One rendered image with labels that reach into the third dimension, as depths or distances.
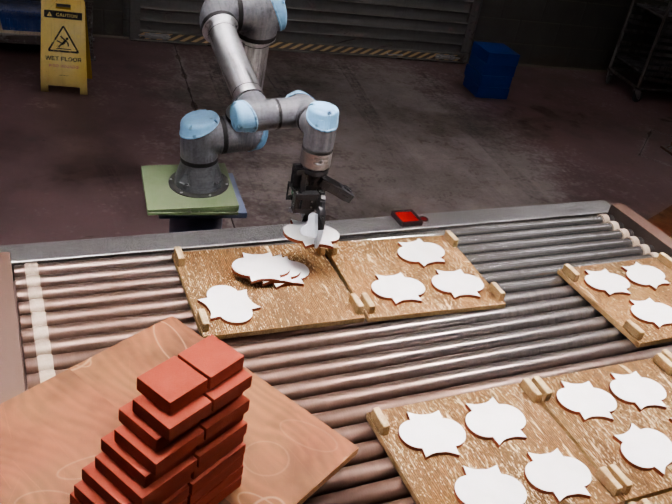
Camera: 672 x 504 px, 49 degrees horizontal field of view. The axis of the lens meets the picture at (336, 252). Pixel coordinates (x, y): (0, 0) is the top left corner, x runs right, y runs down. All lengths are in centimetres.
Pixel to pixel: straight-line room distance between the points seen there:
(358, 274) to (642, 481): 85
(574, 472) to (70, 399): 99
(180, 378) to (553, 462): 86
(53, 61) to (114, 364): 403
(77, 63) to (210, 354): 438
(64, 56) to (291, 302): 375
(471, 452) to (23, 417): 86
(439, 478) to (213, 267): 81
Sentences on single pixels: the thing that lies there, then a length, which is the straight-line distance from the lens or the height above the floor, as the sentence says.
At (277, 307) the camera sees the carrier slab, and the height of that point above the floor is 94.
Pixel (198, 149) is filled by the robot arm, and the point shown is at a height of 105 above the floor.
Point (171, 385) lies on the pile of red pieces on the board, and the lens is 103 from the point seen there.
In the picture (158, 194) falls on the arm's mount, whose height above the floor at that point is 89.
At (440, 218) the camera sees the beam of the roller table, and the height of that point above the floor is 91.
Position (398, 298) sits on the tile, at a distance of 192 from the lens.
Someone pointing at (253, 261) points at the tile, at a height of 97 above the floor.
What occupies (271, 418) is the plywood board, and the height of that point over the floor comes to 104.
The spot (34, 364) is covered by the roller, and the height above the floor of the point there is 92.
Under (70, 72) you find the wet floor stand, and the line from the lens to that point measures 536.
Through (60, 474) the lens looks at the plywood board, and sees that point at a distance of 130.
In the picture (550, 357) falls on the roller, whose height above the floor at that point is 92.
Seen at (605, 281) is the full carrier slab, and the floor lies 95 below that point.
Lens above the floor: 203
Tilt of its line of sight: 32 degrees down
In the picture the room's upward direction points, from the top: 11 degrees clockwise
